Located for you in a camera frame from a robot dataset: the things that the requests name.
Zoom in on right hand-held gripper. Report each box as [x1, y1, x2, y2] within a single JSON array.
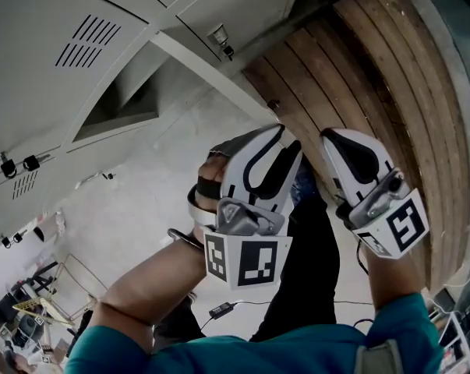
[[320, 127, 431, 259]]

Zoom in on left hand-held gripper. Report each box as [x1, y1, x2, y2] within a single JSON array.
[[186, 123, 303, 291]]

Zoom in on grey locker door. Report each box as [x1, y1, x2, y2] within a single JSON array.
[[150, 16, 281, 128]]

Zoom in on grey metal locker cabinet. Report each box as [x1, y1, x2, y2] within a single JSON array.
[[0, 0, 309, 256]]

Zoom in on person's right forearm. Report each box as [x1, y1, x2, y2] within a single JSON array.
[[359, 243, 422, 311]]

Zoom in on person's left forearm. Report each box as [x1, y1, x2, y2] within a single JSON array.
[[90, 243, 208, 354]]

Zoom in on person's left hand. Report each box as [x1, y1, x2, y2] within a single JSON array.
[[196, 155, 228, 215]]

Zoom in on person's blue right shoe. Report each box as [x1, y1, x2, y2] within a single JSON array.
[[291, 161, 317, 206]]

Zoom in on brown wooden slat platform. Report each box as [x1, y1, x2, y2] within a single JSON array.
[[242, 0, 470, 294]]

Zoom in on person's black trousers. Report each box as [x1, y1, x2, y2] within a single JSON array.
[[152, 157, 341, 344]]

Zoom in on black wrist band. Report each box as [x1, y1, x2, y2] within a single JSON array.
[[167, 228, 204, 251]]

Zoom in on black power adapter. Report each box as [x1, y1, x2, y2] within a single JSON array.
[[208, 301, 236, 319]]

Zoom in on person's teal shirt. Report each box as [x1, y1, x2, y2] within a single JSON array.
[[65, 292, 444, 374]]

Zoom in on white shelf rack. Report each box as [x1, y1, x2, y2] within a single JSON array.
[[429, 286, 470, 374]]

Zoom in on dark office chair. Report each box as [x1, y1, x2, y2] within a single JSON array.
[[0, 261, 60, 326]]

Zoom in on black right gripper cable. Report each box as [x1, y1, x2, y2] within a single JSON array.
[[355, 239, 370, 276]]

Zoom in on grey shoulder strap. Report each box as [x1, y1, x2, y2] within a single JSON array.
[[353, 339, 405, 374]]

